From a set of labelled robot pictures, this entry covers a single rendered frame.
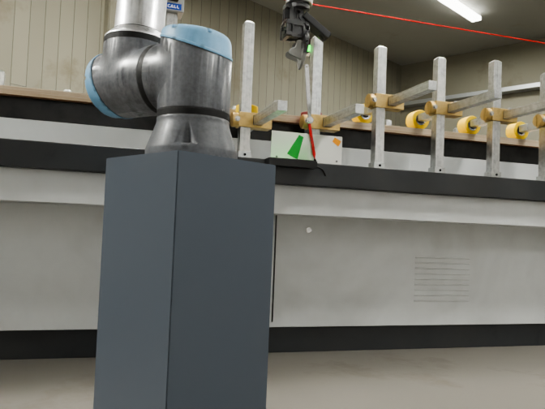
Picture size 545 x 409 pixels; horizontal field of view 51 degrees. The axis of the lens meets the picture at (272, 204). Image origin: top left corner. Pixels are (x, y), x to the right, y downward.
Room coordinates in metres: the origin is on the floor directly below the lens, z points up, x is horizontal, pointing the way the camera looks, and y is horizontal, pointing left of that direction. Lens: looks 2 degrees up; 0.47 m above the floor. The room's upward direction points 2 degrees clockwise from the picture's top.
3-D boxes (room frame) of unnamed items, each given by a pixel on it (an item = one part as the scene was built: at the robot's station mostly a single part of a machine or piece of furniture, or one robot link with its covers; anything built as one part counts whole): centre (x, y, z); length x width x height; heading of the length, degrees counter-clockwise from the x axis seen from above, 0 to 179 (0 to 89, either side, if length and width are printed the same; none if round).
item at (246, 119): (1.92, 0.08, 0.83); 0.13 x 0.06 x 0.05; 107
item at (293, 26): (1.88, -0.05, 1.16); 0.09 x 0.08 x 0.12; 107
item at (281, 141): (1.96, -0.11, 0.75); 0.26 x 0.01 x 0.10; 107
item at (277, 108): (1.86, 0.05, 0.83); 0.43 x 0.03 x 0.04; 17
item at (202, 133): (1.18, 0.17, 0.65); 0.19 x 0.19 x 0.10
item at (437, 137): (2.14, -0.61, 0.90); 0.03 x 0.03 x 0.48; 17
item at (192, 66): (1.19, 0.18, 0.79); 0.17 x 0.15 x 0.18; 58
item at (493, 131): (2.21, -0.85, 0.92); 0.03 x 0.03 x 0.48; 17
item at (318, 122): (2.00, -0.15, 0.84); 0.13 x 0.06 x 0.05; 107
